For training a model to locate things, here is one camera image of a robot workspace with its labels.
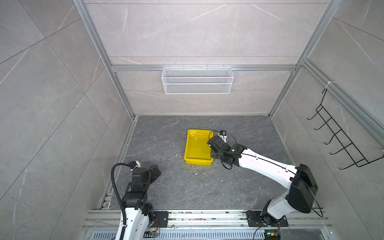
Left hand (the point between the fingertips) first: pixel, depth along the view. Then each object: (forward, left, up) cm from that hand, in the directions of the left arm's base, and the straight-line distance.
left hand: (150, 167), depth 82 cm
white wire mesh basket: (+53, -27, +20) cm, 63 cm away
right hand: (+8, -36, +5) cm, 37 cm away
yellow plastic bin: (+13, -28, -8) cm, 32 cm away
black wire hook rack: (-11, -91, +24) cm, 95 cm away
